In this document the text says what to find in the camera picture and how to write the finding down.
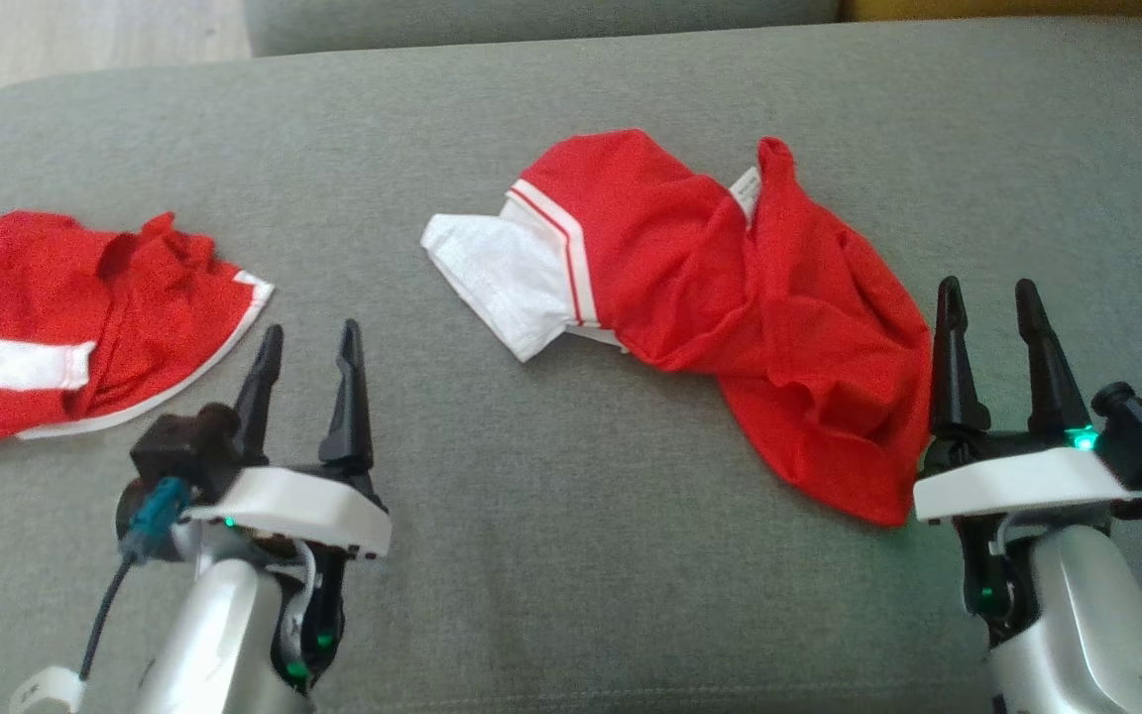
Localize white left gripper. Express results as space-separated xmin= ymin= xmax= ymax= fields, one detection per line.
xmin=179 ymin=319 xmax=394 ymax=561

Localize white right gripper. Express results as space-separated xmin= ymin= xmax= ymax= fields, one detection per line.
xmin=913 ymin=276 xmax=1142 ymax=527

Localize red basketball jersey shirt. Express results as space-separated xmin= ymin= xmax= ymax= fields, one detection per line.
xmin=420 ymin=129 xmax=934 ymax=528

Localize red shorts with white stripe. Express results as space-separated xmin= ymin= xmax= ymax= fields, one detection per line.
xmin=0 ymin=210 xmax=276 ymax=450

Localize grey sofa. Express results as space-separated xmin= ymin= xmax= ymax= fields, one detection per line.
xmin=0 ymin=15 xmax=1142 ymax=714

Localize yellow cushion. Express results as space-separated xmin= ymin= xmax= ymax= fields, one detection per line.
xmin=841 ymin=0 xmax=1142 ymax=23

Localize grey sofa back cushion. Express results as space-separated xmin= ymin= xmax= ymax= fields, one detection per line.
xmin=242 ymin=0 xmax=846 ymax=59

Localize black cable with teal plug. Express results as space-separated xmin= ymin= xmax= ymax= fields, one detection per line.
xmin=78 ymin=477 xmax=192 ymax=683

